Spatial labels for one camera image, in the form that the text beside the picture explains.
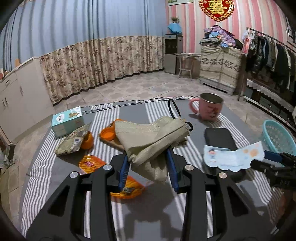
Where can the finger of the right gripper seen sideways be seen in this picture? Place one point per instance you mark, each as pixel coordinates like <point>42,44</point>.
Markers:
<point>275,157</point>

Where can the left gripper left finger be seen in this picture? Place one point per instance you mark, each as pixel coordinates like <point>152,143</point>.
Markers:
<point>62,216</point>

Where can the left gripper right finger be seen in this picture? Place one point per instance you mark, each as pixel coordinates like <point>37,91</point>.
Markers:
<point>215,209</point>

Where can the light blue paper card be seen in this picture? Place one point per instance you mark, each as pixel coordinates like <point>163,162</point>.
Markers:
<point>237,160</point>

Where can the beige cloth pouch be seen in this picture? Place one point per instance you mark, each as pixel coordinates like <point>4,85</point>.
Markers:
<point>144,144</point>

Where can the teal plastic laundry basket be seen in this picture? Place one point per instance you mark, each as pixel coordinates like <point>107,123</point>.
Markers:
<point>277,138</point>

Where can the orange snack wrapper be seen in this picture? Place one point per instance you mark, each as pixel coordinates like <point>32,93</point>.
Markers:
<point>120,184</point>

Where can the low tv cabinet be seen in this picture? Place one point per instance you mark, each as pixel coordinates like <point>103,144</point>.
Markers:
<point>260,95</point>

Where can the orange fruit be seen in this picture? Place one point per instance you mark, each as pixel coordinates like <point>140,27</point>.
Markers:
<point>87,142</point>

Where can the green printed snack packet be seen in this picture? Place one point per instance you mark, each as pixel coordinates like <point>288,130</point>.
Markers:
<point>73,141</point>

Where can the orange plastic lid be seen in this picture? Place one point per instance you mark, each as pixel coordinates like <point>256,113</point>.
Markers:
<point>108,133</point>

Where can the pink metal mug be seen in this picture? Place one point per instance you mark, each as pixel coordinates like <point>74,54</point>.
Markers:
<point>208,106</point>

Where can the teal tissue box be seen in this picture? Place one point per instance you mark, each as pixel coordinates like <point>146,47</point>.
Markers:
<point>67,121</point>

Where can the hanging dark clothes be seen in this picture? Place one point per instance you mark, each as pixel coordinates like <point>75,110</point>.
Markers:
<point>272,60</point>

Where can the cloth covered cabinet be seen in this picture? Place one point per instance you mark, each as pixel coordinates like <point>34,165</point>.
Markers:
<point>220,67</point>

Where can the pink hanging gift bag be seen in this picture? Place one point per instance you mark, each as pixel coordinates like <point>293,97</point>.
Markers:
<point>246,42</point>

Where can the white side cabinet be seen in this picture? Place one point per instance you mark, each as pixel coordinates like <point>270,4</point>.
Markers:
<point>25,101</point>

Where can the metal clothes rack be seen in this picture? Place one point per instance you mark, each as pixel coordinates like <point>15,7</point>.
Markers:
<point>268,39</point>

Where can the pile of folded clothes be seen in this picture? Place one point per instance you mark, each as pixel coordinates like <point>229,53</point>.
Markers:
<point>218,35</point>

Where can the blue covered potted plant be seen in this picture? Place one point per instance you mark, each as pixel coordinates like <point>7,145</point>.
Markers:
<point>174,27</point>

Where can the blue floral window curtain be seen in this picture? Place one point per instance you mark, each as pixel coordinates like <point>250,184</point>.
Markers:
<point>82,44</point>

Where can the red heart wall ornament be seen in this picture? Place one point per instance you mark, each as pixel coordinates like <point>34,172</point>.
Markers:
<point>217,10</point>

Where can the landscape wall poster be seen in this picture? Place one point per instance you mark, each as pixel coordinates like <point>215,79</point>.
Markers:
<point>176,2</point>

